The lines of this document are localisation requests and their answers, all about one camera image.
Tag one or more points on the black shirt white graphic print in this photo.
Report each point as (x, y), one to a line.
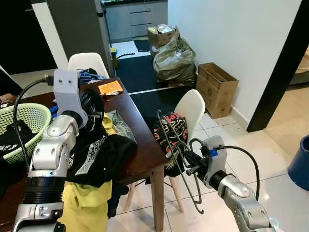
(111, 154)

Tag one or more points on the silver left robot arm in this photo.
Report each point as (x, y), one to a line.
(50, 154)

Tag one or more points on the orange packet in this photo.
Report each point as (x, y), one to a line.
(111, 87)

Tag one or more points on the black red printed garment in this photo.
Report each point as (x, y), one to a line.
(174, 125)

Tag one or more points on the grey green underwear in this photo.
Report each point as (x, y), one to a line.
(123, 125)

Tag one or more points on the white chair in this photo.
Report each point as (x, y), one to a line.
(87, 62)
(190, 106)

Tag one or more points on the yellow green bottle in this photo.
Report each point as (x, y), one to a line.
(114, 58)

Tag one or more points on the dark floor mat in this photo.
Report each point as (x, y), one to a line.
(140, 72)

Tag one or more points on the green plastic basket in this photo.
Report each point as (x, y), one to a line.
(34, 116)

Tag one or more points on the open cardboard box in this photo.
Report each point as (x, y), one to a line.
(217, 94)

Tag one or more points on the black crumpled cloth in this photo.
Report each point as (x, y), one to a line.
(12, 137)

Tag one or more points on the filled cardboard box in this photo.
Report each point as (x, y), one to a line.
(154, 38)

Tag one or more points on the grey green plastic bag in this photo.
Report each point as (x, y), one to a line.
(174, 60)

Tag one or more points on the grey drawer cabinet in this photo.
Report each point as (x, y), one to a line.
(135, 19)

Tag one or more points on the yellow garment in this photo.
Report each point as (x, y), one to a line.
(87, 208)

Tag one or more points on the blue bin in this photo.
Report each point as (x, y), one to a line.
(300, 164)

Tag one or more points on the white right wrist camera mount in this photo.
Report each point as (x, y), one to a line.
(215, 164)

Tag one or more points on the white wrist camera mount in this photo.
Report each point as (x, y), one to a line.
(65, 89)
(215, 164)

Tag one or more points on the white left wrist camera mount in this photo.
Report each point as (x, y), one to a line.
(65, 89)

